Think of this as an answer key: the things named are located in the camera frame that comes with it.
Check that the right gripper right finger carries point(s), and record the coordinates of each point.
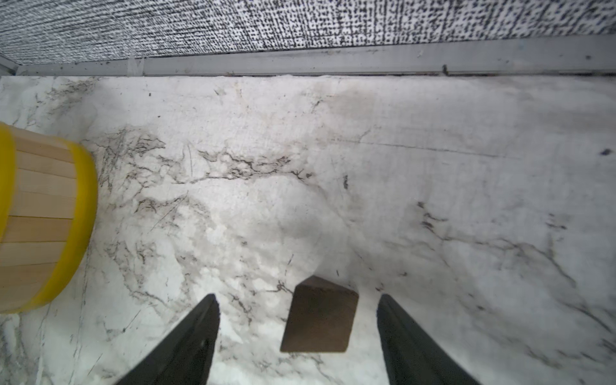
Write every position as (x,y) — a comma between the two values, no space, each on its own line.
(410,355)

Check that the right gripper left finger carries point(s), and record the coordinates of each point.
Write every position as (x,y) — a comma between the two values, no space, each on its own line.
(185,355)

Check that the brown triangular wood block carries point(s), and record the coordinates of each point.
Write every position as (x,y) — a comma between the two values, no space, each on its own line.
(321,317)

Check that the yellow bamboo steamer basket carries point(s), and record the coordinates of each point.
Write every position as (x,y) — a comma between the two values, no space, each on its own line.
(49,197)

